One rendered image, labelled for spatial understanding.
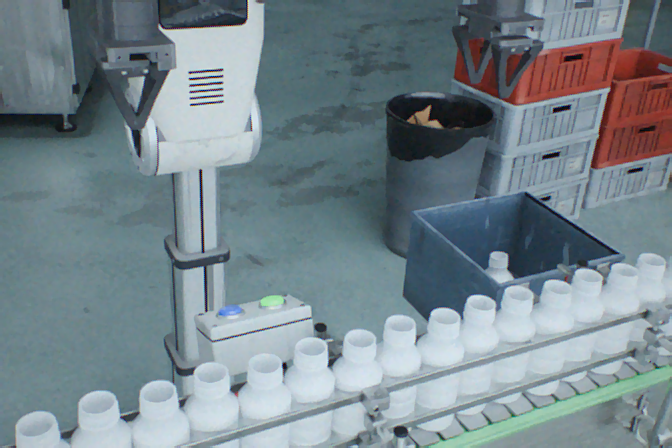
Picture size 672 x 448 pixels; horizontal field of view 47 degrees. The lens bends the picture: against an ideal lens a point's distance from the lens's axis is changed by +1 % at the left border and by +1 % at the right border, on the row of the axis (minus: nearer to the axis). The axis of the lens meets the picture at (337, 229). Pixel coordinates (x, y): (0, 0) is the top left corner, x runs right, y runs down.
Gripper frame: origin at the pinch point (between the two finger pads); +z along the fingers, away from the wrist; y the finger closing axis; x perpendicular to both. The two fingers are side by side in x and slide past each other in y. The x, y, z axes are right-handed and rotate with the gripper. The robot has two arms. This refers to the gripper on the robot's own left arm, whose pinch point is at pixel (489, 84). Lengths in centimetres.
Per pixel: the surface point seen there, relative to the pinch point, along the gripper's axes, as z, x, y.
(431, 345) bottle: 27.2, 15.0, -14.9
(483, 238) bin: 55, -42, 46
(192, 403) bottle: 27, 45, -14
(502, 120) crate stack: 79, -141, 165
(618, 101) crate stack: 81, -214, 173
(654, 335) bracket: 32.3, -19.3, -19.3
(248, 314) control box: 28.3, 32.9, 1.5
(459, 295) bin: 54, -21, 27
